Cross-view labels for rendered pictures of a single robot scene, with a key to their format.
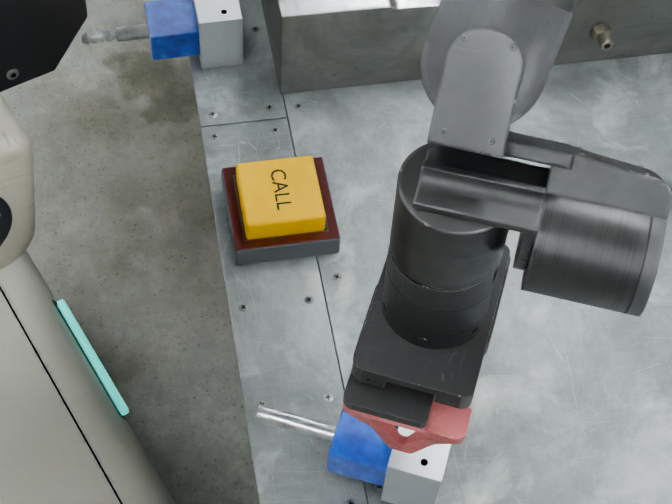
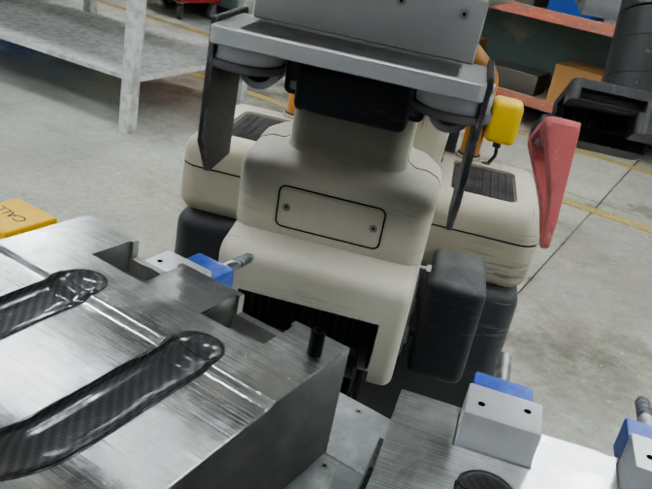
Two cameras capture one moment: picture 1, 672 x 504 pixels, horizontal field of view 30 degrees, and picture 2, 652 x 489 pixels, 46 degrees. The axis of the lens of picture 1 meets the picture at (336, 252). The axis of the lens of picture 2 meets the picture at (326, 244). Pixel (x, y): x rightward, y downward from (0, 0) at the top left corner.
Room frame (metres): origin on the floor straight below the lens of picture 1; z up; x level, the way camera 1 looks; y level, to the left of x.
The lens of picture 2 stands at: (1.23, -0.23, 1.16)
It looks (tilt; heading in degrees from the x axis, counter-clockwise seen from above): 24 degrees down; 133
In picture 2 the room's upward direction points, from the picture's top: 11 degrees clockwise
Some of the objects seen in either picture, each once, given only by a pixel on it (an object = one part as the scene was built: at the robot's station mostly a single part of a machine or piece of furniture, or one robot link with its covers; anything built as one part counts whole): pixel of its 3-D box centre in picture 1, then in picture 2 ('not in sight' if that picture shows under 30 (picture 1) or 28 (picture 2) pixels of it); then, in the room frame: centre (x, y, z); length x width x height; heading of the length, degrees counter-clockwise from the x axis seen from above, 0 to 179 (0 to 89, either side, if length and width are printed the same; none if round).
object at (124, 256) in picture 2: not in sight; (137, 280); (0.78, 0.05, 0.87); 0.05 x 0.05 x 0.04; 14
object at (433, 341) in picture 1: (438, 284); not in sight; (0.36, -0.06, 1.04); 0.10 x 0.07 x 0.07; 168
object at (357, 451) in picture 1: (350, 438); not in sight; (0.37, -0.02, 0.83); 0.13 x 0.05 x 0.05; 78
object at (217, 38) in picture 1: (160, 29); (208, 277); (0.73, 0.16, 0.83); 0.13 x 0.05 x 0.05; 105
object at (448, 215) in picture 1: (463, 218); not in sight; (0.36, -0.06, 1.10); 0.07 x 0.06 x 0.07; 80
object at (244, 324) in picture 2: not in sight; (246, 340); (0.89, 0.08, 0.87); 0.05 x 0.05 x 0.04; 14
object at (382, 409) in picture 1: (414, 390); not in sight; (0.34, -0.05, 0.97); 0.07 x 0.07 x 0.09; 78
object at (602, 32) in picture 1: (603, 37); not in sight; (0.75, -0.21, 0.84); 0.02 x 0.01 x 0.02; 14
